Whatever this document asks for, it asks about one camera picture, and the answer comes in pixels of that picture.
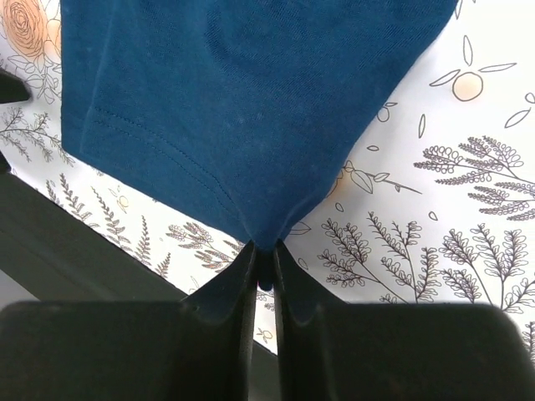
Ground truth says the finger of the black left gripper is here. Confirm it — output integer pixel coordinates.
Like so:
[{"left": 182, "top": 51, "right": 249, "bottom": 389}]
[{"left": 0, "top": 69, "right": 32, "bottom": 104}]

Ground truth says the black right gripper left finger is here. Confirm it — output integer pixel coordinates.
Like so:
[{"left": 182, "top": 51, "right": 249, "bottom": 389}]
[{"left": 1, "top": 245, "right": 256, "bottom": 400}]

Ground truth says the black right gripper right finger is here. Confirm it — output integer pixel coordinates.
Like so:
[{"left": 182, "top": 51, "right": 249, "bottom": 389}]
[{"left": 273, "top": 243, "right": 534, "bottom": 400}]

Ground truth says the floral patterned table mat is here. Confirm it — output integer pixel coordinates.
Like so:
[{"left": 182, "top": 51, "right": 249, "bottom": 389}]
[{"left": 1, "top": 1, "right": 534, "bottom": 351}]

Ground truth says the blue Mickey print t-shirt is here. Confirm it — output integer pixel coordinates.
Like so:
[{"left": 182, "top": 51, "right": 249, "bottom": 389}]
[{"left": 59, "top": 0, "right": 459, "bottom": 292}]

